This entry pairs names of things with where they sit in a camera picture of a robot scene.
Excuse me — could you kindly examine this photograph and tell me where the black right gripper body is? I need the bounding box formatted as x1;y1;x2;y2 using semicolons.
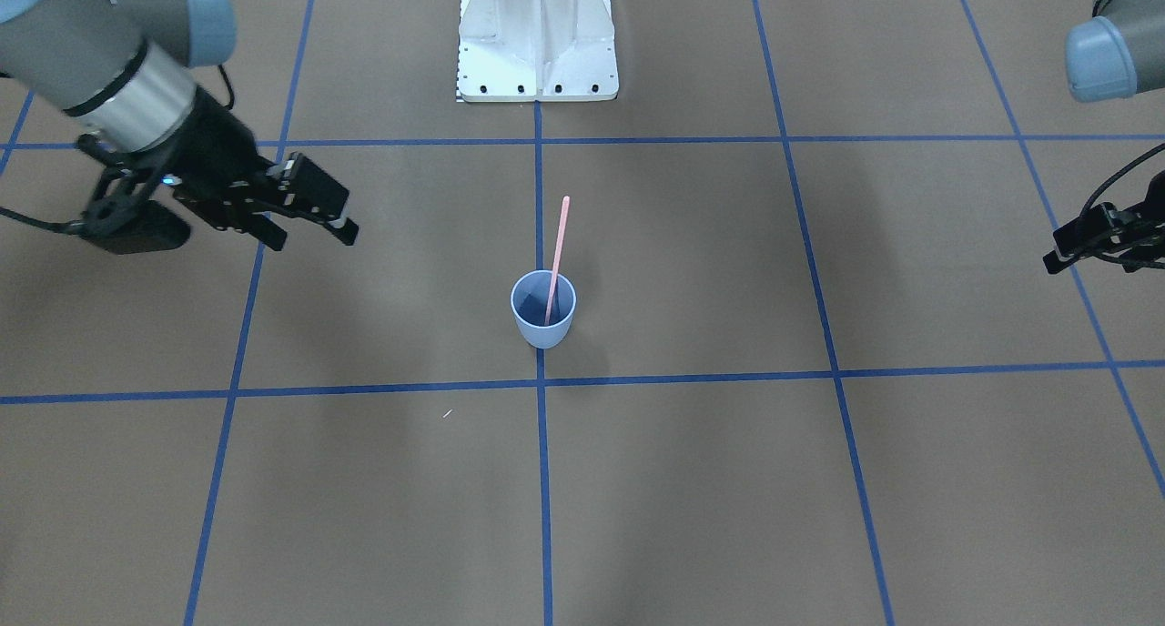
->
68;87;291;256

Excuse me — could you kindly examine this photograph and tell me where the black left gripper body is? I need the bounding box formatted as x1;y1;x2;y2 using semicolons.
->
1090;171;1164;272

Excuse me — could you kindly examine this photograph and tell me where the light blue plastic cup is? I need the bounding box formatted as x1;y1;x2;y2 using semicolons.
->
509;270;578;349

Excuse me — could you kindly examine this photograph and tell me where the pink chopstick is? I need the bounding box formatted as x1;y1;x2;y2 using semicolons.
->
542;195;572;328

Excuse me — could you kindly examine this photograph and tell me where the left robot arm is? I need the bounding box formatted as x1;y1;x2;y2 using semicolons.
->
1043;0;1164;275

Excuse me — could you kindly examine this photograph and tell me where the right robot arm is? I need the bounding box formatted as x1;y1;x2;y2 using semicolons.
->
1;0;359;256

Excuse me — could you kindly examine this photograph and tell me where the brown paper table cover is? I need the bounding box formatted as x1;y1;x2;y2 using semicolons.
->
3;0;1162;625

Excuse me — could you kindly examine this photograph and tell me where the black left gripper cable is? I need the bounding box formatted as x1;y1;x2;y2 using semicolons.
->
1078;145;1165;221

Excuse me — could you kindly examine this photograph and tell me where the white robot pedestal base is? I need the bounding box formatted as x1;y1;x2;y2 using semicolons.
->
456;0;620;104

